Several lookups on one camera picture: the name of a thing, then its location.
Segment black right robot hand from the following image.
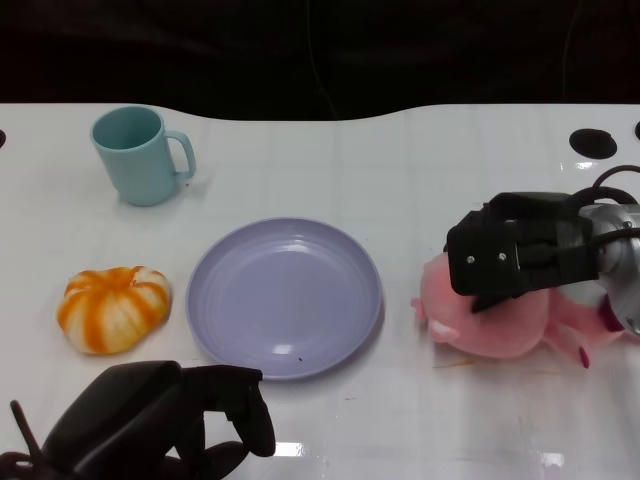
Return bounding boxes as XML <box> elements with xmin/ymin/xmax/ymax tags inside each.
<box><xmin>444</xmin><ymin>191</ymin><xmax>601</xmax><ymax>315</ymax></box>

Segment black backdrop cloth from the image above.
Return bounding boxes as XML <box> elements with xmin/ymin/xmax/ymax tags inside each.
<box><xmin>0</xmin><ymin>0</ymin><xmax>640</xmax><ymax>124</ymax></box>

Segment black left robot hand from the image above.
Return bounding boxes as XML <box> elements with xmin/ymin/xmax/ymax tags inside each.
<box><xmin>40</xmin><ymin>360</ymin><xmax>277</xmax><ymax>480</ymax></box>

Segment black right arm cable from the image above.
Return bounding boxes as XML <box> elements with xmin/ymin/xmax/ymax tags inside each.
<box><xmin>572</xmin><ymin>164</ymin><xmax>640</xmax><ymax>207</ymax></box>

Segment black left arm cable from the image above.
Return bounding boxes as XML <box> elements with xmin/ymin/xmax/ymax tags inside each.
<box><xmin>0</xmin><ymin>399</ymin><xmax>50</xmax><ymax>480</ymax></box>

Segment pink plush doll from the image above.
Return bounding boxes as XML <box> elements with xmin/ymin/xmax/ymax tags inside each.
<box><xmin>410</xmin><ymin>252</ymin><xmax>627</xmax><ymax>370</ymax></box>

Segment lavender plastic plate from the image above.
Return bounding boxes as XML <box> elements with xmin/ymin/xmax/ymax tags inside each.
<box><xmin>185</xmin><ymin>216</ymin><xmax>384</xmax><ymax>382</ymax></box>

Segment teal plastic mug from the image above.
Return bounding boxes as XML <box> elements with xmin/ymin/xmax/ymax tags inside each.
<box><xmin>90</xmin><ymin>106</ymin><xmax>197</xmax><ymax>208</ymax></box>

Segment orange striped pumpkin toy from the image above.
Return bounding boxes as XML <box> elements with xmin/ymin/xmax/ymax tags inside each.
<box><xmin>56</xmin><ymin>266</ymin><xmax>174</xmax><ymax>356</ymax></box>

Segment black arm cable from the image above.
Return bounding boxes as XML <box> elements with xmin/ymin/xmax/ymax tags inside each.
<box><xmin>572</xmin><ymin>164</ymin><xmax>640</xmax><ymax>207</ymax></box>
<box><xmin>0</xmin><ymin>399</ymin><xmax>50</xmax><ymax>480</ymax></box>

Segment thin black hanging cable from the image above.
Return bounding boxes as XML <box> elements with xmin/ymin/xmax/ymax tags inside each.
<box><xmin>560</xmin><ymin>0</ymin><xmax>577</xmax><ymax>104</ymax></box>
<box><xmin>305</xmin><ymin>0</ymin><xmax>337</xmax><ymax>122</ymax></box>

